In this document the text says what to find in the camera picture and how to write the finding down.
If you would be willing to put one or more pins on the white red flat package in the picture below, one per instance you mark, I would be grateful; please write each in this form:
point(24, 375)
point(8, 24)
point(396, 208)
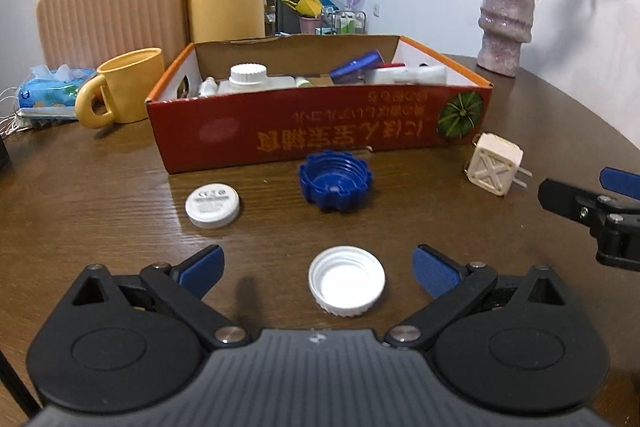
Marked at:
point(410, 74)

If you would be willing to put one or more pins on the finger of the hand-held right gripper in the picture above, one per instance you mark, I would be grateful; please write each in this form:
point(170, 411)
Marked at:
point(565, 199)
point(622, 182)

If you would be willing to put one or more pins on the black rectangular object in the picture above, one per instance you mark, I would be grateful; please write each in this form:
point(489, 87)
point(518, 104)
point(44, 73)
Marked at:
point(3, 153)

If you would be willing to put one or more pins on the white nasal spray bottle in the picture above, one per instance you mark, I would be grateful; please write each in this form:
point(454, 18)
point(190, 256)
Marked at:
point(209, 86)

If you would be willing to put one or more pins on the blue tissue pack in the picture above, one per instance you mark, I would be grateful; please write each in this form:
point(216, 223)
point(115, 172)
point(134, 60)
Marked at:
point(50, 89)

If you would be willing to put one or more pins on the white round flat case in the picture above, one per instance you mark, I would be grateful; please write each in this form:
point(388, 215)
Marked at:
point(212, 204)

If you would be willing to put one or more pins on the yellow mug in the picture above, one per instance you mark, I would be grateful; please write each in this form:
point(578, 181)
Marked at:
point(132, 87)

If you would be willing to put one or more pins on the red cardboard box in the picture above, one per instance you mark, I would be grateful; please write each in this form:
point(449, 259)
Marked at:
point(310, 132)

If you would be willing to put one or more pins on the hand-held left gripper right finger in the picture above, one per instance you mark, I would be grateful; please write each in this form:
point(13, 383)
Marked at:
point(437, 269)

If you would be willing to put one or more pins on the pink ribbed suitcase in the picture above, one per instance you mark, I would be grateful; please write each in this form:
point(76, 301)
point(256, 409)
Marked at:
point(110, 12)

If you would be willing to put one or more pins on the white screw cap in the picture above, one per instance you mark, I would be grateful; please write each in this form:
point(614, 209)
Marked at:
point(347, 279)

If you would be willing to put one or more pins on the small white ribbed cap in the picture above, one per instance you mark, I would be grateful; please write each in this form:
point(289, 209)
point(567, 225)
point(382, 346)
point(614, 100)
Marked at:
point(247, 74)

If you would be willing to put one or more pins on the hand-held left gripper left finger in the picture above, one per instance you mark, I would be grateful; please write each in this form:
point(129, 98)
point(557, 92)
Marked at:
point(202, 269)

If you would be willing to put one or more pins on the blue ribbed cap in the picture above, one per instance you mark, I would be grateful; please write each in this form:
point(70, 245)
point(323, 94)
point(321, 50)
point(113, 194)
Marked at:
point(335, 179)

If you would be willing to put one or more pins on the cream plug adapter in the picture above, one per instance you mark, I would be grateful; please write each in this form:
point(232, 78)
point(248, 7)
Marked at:
point(495, 164)

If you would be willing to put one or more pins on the pink textured vase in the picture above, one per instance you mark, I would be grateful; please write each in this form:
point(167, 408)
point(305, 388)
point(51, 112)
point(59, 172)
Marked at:
point(505, 27)

